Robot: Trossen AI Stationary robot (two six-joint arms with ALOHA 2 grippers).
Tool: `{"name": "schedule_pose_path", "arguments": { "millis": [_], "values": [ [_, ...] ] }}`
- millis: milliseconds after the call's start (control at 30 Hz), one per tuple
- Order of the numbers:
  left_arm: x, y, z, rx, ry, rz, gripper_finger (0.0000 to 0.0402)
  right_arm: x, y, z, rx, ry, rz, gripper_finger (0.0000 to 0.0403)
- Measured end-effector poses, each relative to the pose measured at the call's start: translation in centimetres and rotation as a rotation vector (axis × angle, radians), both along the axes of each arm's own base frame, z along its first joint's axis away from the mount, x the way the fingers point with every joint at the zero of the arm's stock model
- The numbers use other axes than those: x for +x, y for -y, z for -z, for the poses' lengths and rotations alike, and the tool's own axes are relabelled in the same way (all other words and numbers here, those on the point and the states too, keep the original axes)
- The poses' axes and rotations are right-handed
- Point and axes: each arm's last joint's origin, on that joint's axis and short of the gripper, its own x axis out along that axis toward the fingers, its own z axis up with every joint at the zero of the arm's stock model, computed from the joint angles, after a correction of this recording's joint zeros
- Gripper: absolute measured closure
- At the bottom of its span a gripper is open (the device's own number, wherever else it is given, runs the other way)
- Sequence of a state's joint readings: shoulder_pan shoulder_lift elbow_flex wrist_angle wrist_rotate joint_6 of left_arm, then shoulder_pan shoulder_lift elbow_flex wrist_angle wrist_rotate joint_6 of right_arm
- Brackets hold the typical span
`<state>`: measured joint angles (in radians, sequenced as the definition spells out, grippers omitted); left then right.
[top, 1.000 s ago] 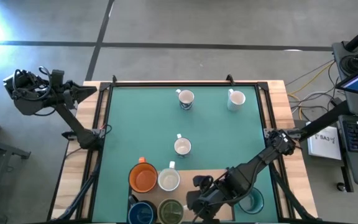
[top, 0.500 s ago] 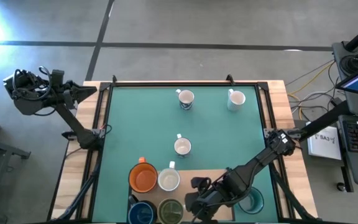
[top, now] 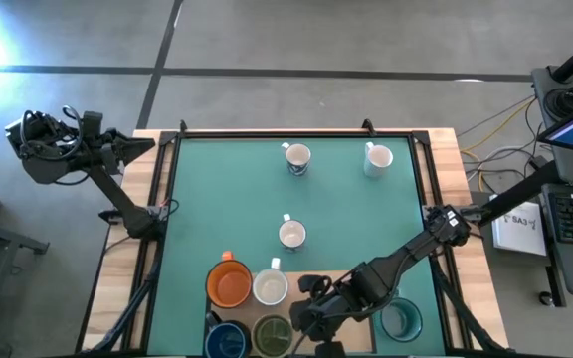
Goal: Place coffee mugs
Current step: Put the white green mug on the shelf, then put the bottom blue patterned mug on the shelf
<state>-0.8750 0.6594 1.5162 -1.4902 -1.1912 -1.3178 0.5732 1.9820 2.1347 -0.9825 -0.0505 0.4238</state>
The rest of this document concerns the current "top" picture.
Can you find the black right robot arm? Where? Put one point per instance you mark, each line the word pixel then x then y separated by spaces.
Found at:
pixel 416 248

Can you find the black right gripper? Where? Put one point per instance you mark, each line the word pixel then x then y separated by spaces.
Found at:
pixel 338 303

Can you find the navy white patterned mug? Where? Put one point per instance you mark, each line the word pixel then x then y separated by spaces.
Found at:
pixel 297 156

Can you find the plain white mug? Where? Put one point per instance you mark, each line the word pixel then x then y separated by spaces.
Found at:
pixel 270 287

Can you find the black metal table frame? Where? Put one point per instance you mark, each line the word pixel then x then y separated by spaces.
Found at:
pixel 167 136

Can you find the green table mat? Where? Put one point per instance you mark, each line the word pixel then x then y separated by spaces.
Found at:
pixel 247 199

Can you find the white printed paper sheet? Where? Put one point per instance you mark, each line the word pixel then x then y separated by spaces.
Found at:
pixel 520 233

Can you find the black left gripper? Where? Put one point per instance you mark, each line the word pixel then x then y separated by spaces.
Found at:
pixel 97 141

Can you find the white teal lattice mug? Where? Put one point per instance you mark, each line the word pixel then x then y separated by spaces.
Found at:
pixel 380 158

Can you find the blue leaf print mug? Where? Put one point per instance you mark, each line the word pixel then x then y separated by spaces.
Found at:
pixel 292 233

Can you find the light wooden board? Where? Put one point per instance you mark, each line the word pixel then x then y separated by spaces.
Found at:
pixel 356 340

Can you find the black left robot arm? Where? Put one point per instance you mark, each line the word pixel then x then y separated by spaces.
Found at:
pixel 117 199

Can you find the orange mug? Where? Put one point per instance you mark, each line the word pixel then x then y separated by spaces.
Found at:
pixel 229 286

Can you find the dark blue mug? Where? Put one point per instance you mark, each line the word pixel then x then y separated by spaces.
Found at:
pixel 227 343

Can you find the black slanted pole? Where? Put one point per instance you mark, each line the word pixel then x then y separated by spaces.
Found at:
pixel 520 191

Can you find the grey metal stand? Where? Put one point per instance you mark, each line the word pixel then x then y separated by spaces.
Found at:
pixel 3 237

